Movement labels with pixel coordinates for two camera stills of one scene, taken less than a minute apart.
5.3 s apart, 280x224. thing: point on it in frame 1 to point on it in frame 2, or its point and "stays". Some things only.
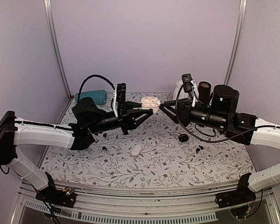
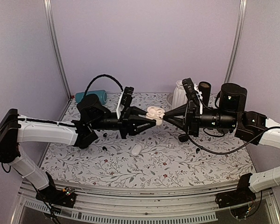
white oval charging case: [136, 150] stays
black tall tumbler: [204, 92] stays
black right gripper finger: [181, 102] to [179, 110]
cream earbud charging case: [150, 102] to [156, 113]
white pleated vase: [183, 95] stays
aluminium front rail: [94, 204] stays
